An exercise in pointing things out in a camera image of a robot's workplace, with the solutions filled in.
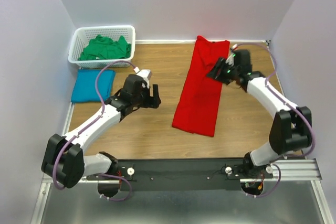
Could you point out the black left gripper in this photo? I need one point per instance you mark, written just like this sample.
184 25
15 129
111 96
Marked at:
151 102

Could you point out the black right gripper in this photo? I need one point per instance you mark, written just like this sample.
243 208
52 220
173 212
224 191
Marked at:
213 73

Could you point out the red t shirt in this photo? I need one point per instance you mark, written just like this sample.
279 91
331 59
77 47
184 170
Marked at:
197 109

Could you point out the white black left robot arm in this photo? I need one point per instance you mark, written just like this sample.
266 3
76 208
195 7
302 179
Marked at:
65 160

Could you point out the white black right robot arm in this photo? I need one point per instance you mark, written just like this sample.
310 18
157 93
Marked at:
291 128

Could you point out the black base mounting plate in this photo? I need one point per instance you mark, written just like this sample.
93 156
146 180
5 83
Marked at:
181 175

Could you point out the blue folded t shirt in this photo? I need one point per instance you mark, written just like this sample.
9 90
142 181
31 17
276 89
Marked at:
84 90

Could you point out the green crumpled t shirt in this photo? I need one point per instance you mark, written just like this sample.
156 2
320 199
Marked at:
105 48

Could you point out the white plastic laundry basket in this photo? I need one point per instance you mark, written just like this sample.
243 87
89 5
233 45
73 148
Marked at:
83 35

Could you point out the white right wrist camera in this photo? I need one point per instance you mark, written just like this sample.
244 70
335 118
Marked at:
231 57

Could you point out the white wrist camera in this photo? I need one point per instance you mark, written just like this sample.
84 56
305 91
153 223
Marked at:
231 57
146 74

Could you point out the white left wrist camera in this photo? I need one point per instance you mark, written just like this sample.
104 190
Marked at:
146 74

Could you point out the white table edge rail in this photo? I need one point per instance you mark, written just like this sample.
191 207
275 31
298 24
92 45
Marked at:
191 41

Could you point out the aluminium frame rail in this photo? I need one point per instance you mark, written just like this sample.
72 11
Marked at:
293 169

